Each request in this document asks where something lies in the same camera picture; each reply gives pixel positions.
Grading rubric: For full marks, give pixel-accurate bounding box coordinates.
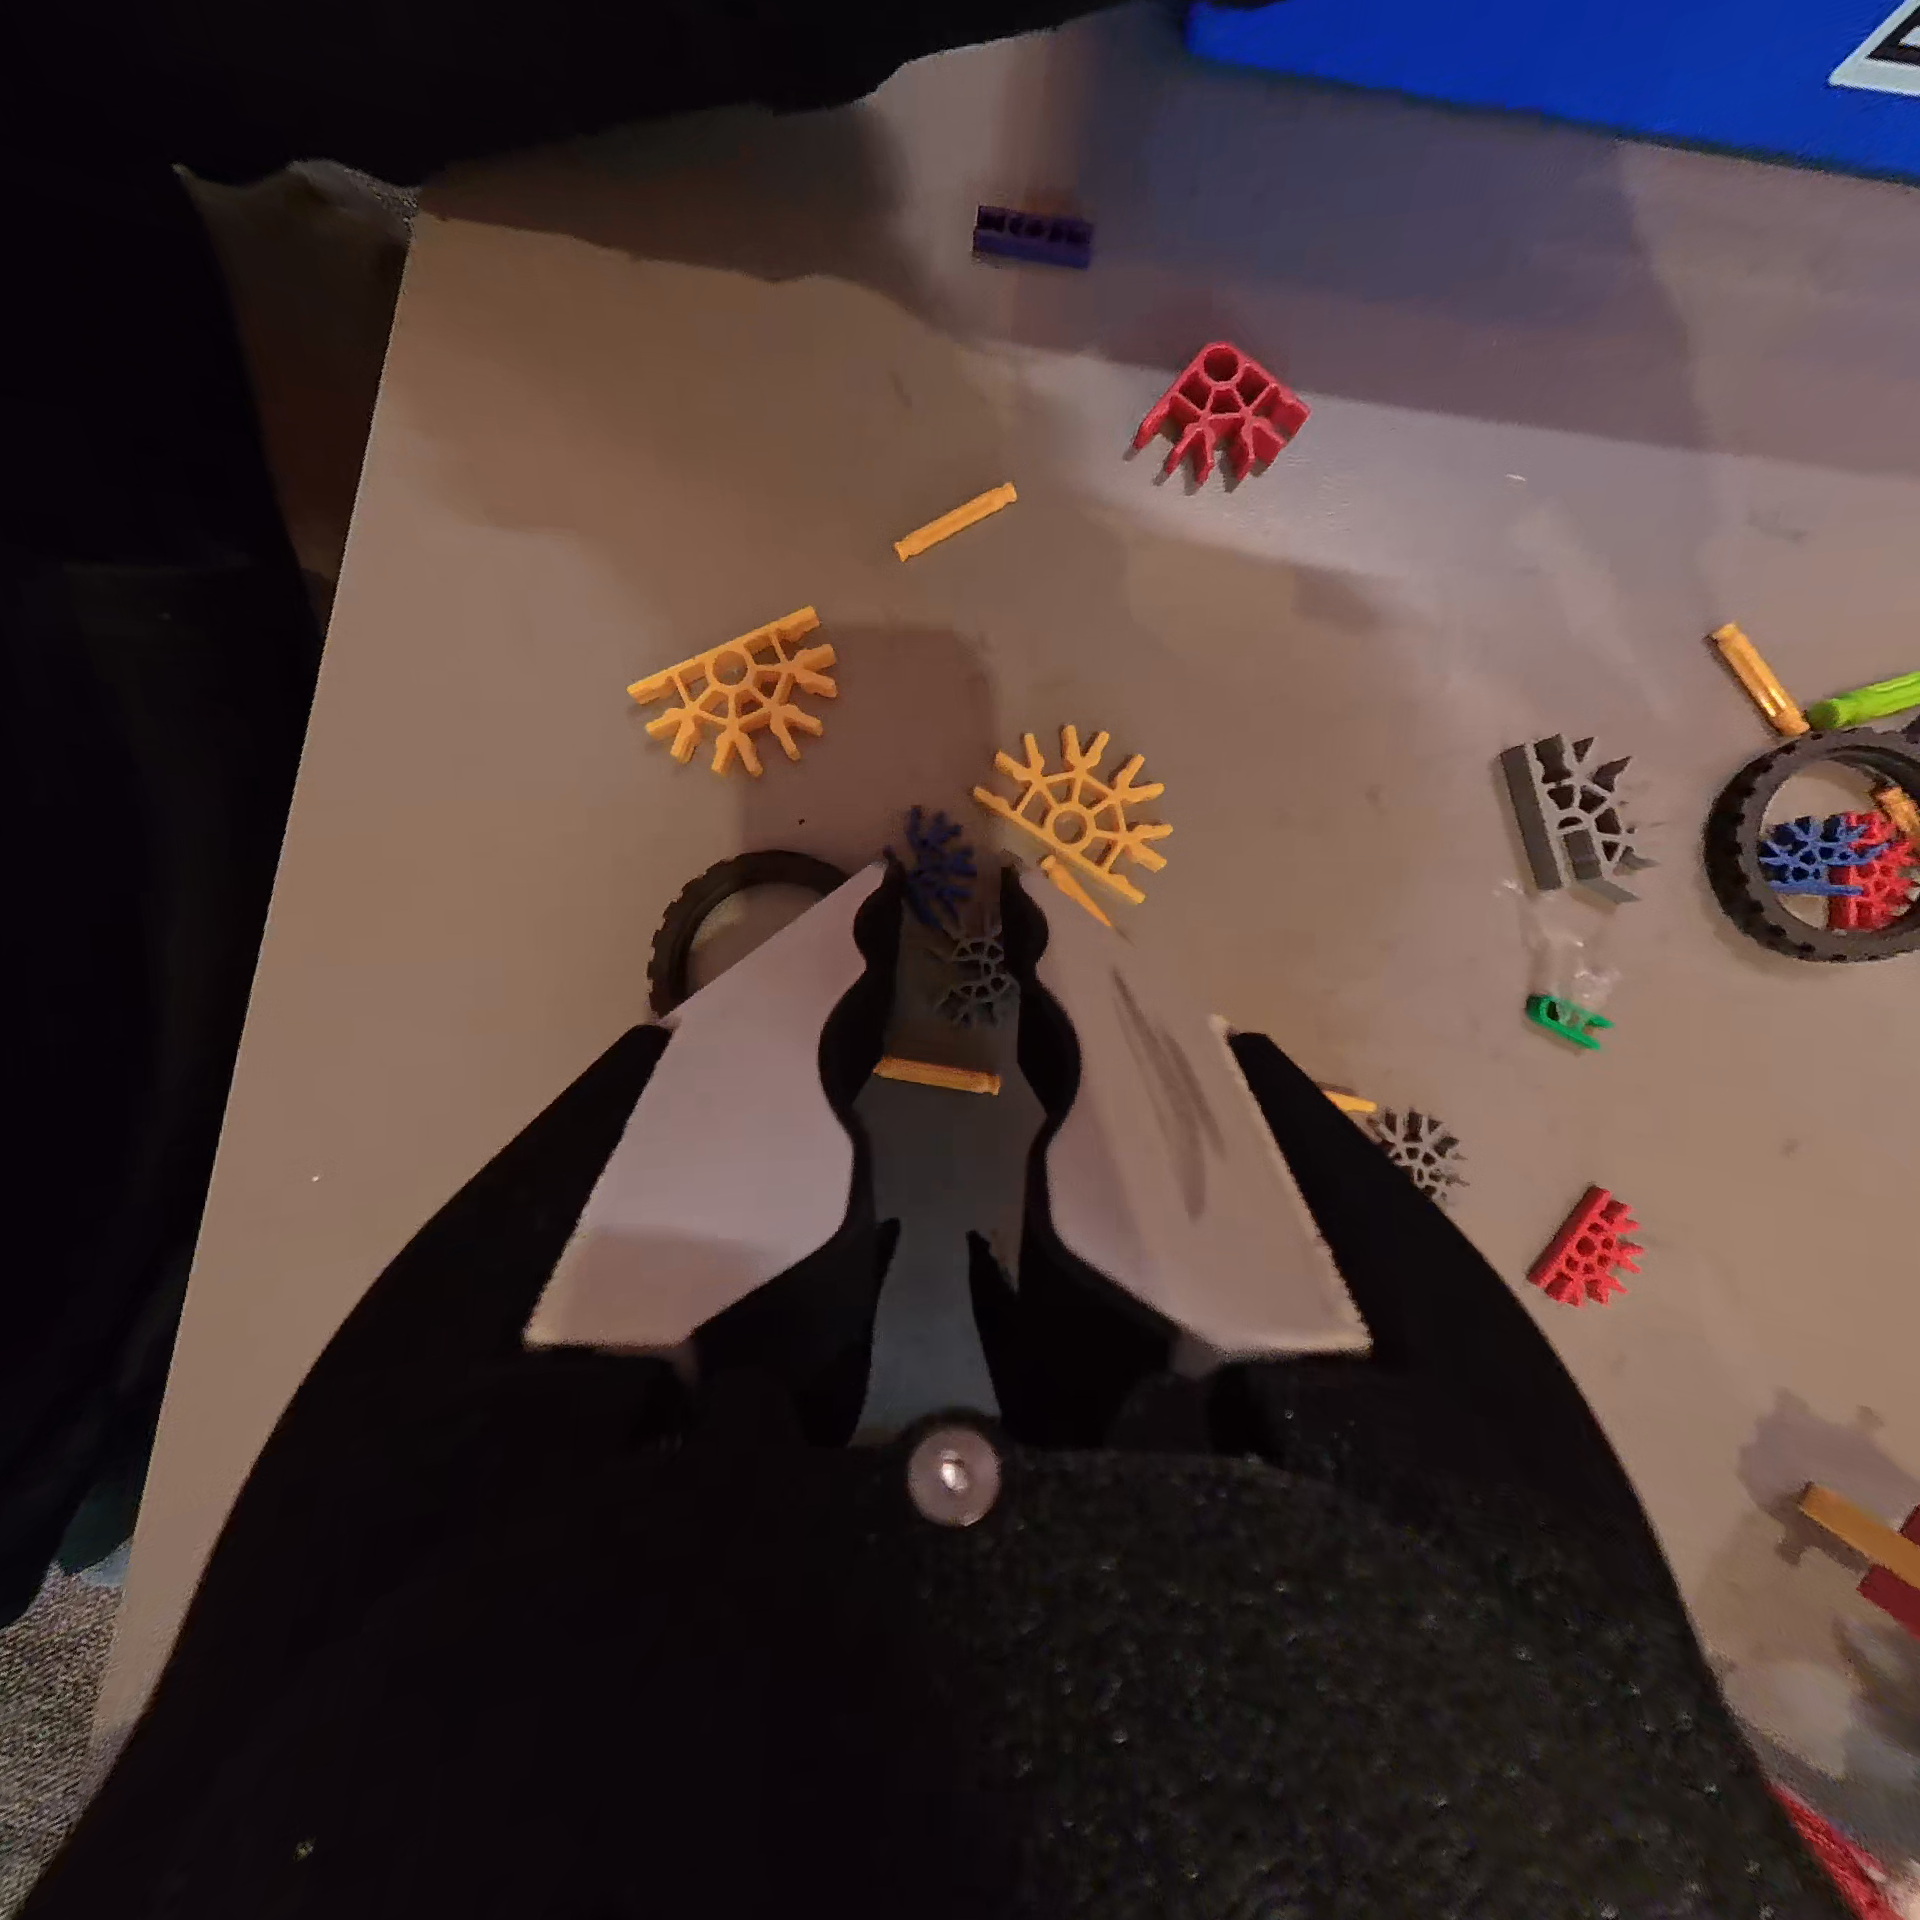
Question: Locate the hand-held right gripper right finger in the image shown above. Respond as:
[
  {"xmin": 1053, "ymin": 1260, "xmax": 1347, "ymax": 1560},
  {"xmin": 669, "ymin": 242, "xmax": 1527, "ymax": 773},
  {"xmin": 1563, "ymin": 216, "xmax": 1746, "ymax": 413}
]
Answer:
[{"xmin": 1002, "ymin": 866, "xmax": 1372, "ymax": 1379}]

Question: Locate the small red connector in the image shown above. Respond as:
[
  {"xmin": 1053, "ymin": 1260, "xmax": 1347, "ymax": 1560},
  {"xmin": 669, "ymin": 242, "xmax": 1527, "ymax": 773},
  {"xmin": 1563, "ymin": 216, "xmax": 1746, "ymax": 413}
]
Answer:
[{"xmin": 1527, "ymin": 1189, "xmax": 1648, "ymax": 1309}]

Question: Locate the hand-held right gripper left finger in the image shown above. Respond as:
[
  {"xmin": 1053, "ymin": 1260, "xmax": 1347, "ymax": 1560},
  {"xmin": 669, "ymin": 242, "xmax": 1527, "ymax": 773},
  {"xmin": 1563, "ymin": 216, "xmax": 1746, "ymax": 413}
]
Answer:
[{"xmin": 523, "ymin": 862, "xmax": 906, "ymax": 1390}]

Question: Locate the blue plastic storage bin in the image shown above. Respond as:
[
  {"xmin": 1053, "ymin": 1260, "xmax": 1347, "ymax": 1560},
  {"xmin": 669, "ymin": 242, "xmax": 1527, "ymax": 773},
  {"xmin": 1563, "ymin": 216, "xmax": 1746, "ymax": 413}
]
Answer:
[{"xmin": 1188, "ymin": 0, "xmax": 1920, "ymax": 189}]

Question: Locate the small blue connector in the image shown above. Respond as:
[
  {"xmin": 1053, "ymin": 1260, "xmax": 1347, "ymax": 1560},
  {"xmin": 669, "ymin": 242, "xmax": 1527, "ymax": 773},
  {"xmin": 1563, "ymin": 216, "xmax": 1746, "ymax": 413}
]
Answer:
[{"xmin": 883, "ymin": 806, "xmax": 978, "ymax": 926}]

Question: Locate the yellow connector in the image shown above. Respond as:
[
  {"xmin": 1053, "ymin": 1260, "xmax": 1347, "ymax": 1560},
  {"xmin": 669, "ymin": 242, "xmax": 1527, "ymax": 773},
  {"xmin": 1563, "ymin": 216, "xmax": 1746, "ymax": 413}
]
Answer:
[
  {"xmin": 626, "ymin": 605, "xmax": 844, "ymax": 777},
  {"xmin": 972, "ymin": 728, "xmax": 1175, "ymax": 927}
]

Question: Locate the blue snowflake connector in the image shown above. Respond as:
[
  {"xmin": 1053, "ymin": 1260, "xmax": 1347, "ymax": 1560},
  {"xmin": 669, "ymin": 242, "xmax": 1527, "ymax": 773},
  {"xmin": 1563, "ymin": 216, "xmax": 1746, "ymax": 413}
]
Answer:
[{"xmin": 1759, "ymin": 815, "xmax": 1871, "ymax": 900}]

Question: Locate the purple bar connector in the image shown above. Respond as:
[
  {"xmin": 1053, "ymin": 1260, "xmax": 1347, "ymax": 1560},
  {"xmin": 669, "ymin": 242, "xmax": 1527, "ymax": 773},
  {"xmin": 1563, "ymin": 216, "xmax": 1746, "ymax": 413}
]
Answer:
[{"xmin": 972, "ymin": 202, "xmax": 1097, "ymax": 273}]

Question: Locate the red fan connector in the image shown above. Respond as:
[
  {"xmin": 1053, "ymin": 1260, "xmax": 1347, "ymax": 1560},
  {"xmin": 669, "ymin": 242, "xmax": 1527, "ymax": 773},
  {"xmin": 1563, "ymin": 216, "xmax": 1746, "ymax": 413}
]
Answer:
[{"xmin": 1133, "ymin": 345, "xmax": 1312, "ymax": 494}]

